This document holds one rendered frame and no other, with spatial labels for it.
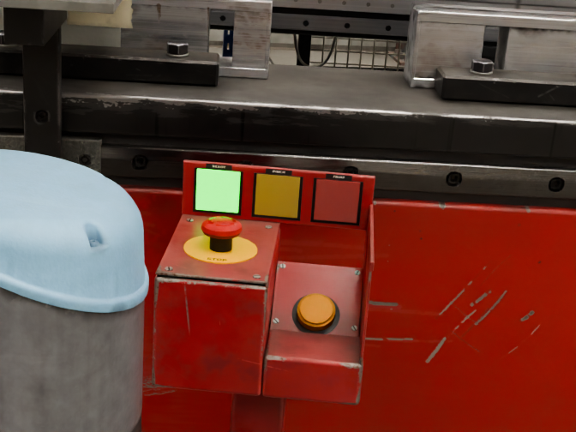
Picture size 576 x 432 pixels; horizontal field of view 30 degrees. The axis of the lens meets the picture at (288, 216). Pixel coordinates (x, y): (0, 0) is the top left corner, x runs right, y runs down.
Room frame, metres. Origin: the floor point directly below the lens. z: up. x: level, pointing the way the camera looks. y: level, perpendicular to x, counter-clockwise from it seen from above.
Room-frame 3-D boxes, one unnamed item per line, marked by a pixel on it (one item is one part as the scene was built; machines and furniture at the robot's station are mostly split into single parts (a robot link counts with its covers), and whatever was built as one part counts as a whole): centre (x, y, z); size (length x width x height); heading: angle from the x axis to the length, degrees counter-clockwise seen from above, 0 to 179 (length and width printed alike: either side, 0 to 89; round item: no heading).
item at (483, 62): (1.28, -0.22, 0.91); 0.03 x 0.03 x 0.02
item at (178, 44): (1.26, 0.14, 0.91); 0.03 x 0.03 x 0.02
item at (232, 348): (0.98, 0.02, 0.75); 0.20 x 0.16 x 0.18; 88
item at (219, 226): (0.97, 0.06, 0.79); 0.04 x 0.04 x 0.04
